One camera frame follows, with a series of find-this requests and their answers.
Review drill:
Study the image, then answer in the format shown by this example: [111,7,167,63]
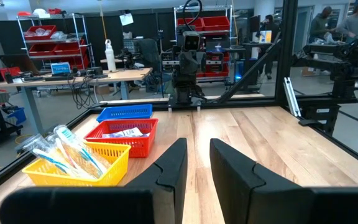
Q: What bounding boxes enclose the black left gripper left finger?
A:
[0,138,188,224]

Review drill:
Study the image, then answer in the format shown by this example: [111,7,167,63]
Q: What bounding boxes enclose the lit laptop screen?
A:
[258,29,273,44]

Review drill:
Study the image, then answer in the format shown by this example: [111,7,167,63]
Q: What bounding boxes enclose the person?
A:
[308,6,336,43]
[258,14,275,80]
[336,0,358,43]

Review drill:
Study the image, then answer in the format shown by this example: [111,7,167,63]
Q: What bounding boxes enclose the blue floor bin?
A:
[6,106,27,126]

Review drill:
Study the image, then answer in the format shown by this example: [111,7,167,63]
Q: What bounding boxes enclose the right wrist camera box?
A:
[183,30,202,53]

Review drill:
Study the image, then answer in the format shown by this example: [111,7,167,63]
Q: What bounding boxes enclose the white travel toothpaste tube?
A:
[101,126,145,139]

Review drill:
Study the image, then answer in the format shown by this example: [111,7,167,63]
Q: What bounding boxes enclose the black office chair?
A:
[134,38,165,94]

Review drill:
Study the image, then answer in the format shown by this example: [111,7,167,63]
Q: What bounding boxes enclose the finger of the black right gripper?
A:
[179,53,190,75]
[188,53,200,75]

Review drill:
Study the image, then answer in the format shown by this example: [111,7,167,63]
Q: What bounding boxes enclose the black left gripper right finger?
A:
[209,138,358,224]

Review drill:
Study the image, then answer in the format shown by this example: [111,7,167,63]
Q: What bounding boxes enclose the metal wire shelf rack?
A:
[172,4,234,82]
[16,12,95,72]

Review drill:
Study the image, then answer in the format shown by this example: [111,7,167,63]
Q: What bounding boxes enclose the red storage bin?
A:
[176,17,204,32]
[23,24,57,41]
[201,16,231,32]
[53,39,86,56]
[27,43,56,57]

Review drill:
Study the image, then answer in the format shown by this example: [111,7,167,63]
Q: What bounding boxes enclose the yellow plastic basket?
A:
[21,141,132,188]

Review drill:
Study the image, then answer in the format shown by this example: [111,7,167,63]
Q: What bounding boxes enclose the white paper sign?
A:
[119,12,135,27]

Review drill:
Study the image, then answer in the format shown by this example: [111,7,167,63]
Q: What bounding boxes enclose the wooden top desk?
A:
[0,67,154,136]

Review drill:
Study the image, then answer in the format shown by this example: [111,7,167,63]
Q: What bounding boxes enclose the blue toothbrush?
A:
[53,124,109,180]
[22,133,80,180]

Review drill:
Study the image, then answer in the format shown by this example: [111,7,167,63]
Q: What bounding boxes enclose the white water bottle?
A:
[104,39,117,73]

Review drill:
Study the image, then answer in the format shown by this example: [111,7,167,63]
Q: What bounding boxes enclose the blue plastic basket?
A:
[95,103,154,123]

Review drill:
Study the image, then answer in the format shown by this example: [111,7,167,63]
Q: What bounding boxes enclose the white aluminium bar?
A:
[283,77,302,118]

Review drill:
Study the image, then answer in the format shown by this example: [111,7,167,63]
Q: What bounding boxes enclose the red toothbrush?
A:
[47,133,96,180]

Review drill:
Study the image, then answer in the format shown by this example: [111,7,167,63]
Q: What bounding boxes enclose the small blue box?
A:
[50,62,71,75]

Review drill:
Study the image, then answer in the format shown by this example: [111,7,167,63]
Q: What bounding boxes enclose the red plastic basket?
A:
[83,118,159,159]

